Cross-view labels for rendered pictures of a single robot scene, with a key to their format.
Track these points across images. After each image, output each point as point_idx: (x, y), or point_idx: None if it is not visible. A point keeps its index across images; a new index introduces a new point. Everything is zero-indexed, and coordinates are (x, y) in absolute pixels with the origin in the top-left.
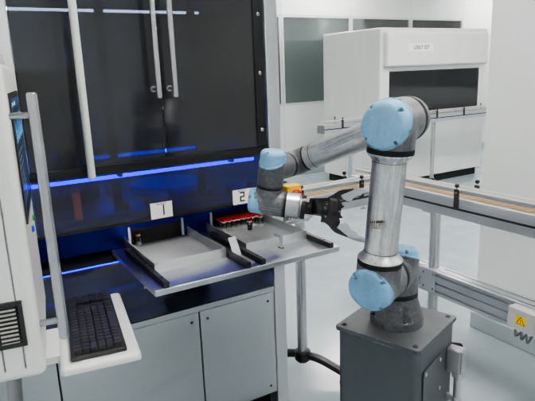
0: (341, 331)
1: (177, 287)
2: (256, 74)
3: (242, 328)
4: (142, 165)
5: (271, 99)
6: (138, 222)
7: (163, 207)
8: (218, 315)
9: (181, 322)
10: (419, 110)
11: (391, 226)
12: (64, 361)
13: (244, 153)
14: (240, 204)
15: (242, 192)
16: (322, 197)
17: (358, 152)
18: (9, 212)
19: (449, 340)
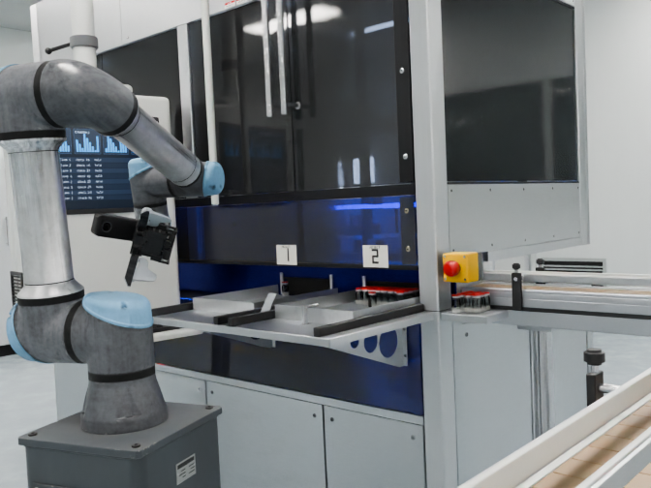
0: None
1: (156, 319)
2: (397, 73)
3: (375, 461)
4: (270, 198)
5: (417, 107)
6: (266, 264)
7: (288, 251)
8: (345, 422)
9: (303, 409)
10: (20, 76)
11: (18, 240)
12: None
13: (378, 193)
14: (373, 268)
15: (375, 249)
16: (567, 296)
17: (139, 154)
18: None
19: (120, 487)
